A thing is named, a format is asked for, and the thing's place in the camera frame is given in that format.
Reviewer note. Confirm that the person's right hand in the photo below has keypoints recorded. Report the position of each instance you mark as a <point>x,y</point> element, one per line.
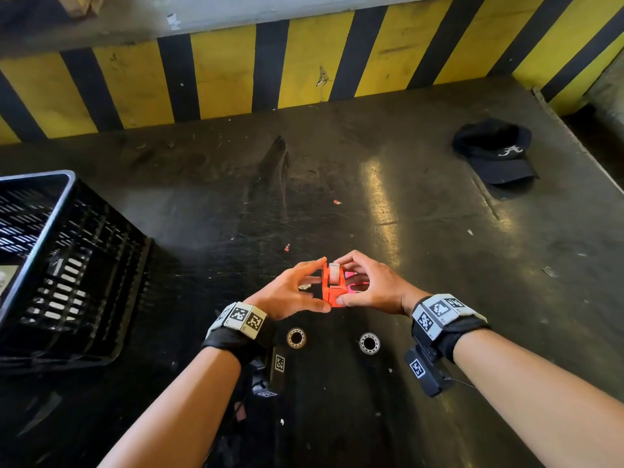
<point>390,289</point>

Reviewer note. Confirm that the left marker wristband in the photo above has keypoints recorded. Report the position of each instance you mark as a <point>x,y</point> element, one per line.
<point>244,319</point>

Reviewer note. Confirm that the steel ball bearing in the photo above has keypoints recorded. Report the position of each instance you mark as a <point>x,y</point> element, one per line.
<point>361,344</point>
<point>288,338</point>

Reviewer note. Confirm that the yellow black striped barrier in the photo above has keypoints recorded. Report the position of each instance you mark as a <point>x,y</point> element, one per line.
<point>224,73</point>

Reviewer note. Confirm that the person's right forearm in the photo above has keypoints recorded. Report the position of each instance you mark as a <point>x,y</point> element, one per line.
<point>536,399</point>

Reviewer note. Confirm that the right marker wristband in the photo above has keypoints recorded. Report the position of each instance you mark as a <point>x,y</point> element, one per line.
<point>441,309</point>

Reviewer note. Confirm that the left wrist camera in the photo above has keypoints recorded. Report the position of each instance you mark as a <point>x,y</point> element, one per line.
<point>273,370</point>

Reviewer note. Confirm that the wooden pallet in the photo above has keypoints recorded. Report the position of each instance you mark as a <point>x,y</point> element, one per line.
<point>78,3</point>

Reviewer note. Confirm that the black plastic crate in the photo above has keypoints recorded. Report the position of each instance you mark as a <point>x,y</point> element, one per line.
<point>92,248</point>

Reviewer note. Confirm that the pink plastic bracket part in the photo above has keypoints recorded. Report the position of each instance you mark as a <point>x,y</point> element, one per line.
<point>361,288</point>

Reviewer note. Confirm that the white tape spool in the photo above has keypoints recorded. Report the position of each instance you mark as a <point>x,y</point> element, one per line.
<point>334,273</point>

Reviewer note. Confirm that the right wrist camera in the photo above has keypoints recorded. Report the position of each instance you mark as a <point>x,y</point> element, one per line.
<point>424,372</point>

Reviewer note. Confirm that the pink paper scrap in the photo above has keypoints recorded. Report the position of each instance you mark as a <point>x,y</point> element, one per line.
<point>240,412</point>

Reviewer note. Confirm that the person's left hand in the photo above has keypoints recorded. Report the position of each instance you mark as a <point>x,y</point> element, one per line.
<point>283,297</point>

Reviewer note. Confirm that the orange plastic bracket part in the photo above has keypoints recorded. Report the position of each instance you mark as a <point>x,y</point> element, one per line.
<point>327,288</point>

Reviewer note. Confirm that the marker wristband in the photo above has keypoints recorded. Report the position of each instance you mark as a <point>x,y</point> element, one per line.
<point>441,309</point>
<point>244,319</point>

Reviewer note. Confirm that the black baseball cap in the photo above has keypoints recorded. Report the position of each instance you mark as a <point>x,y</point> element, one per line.
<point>492,141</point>

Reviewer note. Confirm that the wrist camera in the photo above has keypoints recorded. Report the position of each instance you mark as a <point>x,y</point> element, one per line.
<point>424,372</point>
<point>273,370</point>

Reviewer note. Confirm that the person's left forearm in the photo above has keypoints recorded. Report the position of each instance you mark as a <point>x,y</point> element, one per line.
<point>185,414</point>

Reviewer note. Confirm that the white paper scrap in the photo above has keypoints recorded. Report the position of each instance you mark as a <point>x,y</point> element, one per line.
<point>551,272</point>

